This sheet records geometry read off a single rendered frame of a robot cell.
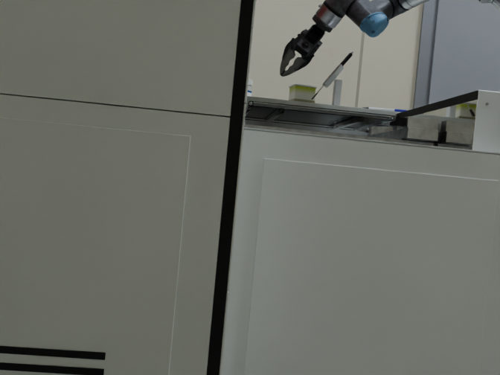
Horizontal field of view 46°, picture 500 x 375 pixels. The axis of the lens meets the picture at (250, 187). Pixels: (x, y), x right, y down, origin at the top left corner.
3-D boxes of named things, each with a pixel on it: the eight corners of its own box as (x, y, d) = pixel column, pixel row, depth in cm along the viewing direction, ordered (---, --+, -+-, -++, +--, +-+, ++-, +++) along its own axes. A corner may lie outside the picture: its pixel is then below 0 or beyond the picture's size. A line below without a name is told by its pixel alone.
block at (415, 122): (407, 126, 150) (408, 115, 150) (402, 128, 153) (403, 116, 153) (437, 130, 151) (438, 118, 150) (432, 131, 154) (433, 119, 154)
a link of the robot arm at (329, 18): (340, 19, 177) (319, 1, 177) (330, 31, 179) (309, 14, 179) (344, 17, 184) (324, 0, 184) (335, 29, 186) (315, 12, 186)
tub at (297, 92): (293, 103, 192) (295, 82, 192) (286, 106, 200) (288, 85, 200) (315, 106, 194) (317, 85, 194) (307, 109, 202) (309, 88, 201)
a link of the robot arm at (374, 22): (402, 11, 174) (376, -13, 177) (377, 24, 168) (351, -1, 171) (390, 30, 180) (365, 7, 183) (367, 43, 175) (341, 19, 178)
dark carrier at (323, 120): (251, 105, 145) (252, 102, 145) (242, 117, 179) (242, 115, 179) (388, 119, 148) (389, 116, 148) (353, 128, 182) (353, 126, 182)
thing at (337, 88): (322, 104, 186) (326, 62, 186) (320, 106, 190) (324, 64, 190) (341, 106, 187) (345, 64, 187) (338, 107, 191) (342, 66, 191)
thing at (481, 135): (472, 152, 132) (479, 89, 132) (392, 157, 187) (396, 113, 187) (513, 155, 133) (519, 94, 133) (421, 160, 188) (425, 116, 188)
